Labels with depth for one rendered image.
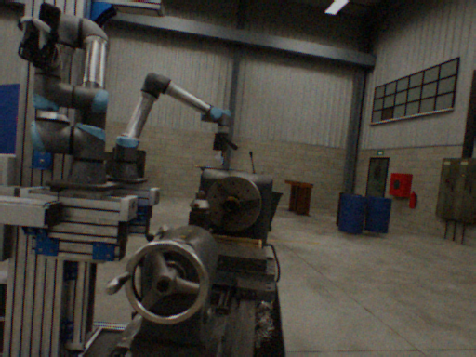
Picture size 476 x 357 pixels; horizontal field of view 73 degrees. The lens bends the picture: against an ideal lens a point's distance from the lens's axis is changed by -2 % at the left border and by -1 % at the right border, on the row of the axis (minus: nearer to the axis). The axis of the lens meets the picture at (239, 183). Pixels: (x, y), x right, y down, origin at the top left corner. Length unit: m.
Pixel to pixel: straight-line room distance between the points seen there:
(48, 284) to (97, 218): 0.49
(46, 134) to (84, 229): 0.39
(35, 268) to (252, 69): 11.37
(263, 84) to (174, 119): 3.52
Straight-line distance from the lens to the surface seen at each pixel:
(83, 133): 1.41
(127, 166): 1.87
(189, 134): 11.75
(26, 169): 1.72
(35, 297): 1.81
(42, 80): 1.19
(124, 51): 12.43
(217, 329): 0.76
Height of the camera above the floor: 1.29
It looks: 3 degrees down
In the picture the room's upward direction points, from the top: 6 degrees clockwise
